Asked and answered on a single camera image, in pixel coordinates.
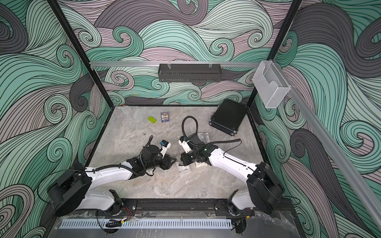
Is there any white jewelry box base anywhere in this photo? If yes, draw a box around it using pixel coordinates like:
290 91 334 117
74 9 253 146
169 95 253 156
195 162 208 168

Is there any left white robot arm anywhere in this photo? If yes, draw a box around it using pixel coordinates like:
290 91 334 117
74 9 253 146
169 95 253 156
47 140 176 217

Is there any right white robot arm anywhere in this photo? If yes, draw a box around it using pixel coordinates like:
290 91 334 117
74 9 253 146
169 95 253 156
179 116 284 216

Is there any green rectangular block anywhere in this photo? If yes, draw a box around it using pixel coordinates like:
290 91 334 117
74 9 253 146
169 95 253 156
147 116 157 124

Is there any black aluminium case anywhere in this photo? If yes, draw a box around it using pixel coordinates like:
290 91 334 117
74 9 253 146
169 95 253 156
209 99 249 136

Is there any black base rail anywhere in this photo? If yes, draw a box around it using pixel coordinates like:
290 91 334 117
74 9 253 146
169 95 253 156
98 197 295 219

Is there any white slotted cable duct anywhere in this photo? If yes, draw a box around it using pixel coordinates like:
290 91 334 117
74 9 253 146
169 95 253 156
59 219 233 230

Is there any black wall-mounted tray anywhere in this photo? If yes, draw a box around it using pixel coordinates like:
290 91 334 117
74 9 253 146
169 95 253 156
158 63 222 83

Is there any clear acrylic wall holder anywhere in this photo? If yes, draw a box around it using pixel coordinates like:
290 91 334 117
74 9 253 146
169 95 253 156
253 60 290 109

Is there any aluminium wall rail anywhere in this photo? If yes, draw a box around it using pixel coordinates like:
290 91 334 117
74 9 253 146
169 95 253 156
89 60 263 68

